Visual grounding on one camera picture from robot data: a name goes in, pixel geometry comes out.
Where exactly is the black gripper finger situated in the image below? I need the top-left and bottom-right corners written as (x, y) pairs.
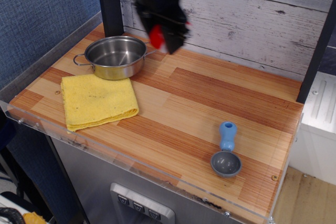
top-left (136, 8), bottom-right (160, 34)
top-left (161, 21), bottom-right (192, 54)

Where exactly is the red white apple slice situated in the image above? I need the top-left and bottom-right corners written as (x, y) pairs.
top-left (149, 24), bottom-right (168, 53)

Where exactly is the blue grey spoon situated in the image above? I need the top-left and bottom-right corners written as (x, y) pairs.
top-left (210, 121), bottom-right (242, 178)

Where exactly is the stainless steel pot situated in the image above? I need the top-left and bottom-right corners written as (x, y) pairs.
top-left (73, 36), bottom-right (156, 80)

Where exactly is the yellow folded cloth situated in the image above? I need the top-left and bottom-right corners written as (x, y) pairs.
top-left (60, 74), bottom-right (139, 132)

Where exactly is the clear acrylic edge guard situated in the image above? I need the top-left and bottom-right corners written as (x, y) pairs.
top-left (0, 100), bottom-right (274, 224)

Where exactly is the silver button control panel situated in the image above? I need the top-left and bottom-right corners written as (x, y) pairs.
top-left (110, 183), bottom-right (175, 223)

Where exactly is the white appliance at right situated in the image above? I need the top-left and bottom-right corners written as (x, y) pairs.
top-left (289, 72), bottom-right (335, 185)

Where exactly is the yellow object bottom left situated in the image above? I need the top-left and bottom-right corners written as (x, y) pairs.
top-left (23, 212), bottom-right (47, 224)

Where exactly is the black vertical post left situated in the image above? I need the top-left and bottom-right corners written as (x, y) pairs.
top-left (99, 0), bottom-right (124, 37)

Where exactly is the black vertical post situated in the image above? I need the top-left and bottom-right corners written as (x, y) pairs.
top-left (296, 0), bottom-right (335, 104)
top-left (99, 0), bottom-right (124, 37)

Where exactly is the black vertical post right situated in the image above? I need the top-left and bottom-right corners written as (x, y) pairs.
top-left (296, 0), bottom-right (335, 104)

